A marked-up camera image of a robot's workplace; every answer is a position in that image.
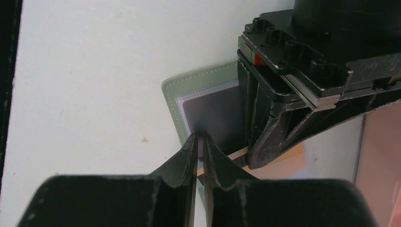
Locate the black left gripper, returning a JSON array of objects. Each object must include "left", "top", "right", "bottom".
[{"left": 237, "top": 10, "right": 401, "bottom": 169}]

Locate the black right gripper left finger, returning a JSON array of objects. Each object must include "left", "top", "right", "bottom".
[{"left": 19, "top": 133, "right": 198, "bottom": 227}]

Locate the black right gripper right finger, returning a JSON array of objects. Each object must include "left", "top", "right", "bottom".
[{"left": 203, "top": 132, "right": 377, "bottom": 227}]

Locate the gold striped credit card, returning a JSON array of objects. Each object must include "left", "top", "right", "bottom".
[{"left": 196, "top": 142, "right": 307, "bottom": 180}]

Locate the pink oval tray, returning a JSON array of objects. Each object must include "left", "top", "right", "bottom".
[{"left": 356, "top": 104, "right": 401, "bottom": 227}]

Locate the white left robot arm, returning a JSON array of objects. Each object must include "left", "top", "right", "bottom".
[{"left": 237, "top": 0, "right": 401, "bottom": 169}]

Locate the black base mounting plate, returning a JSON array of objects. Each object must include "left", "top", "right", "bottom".
[{"left": 0, "top": 0, "right": 23, "bottom": 189}]

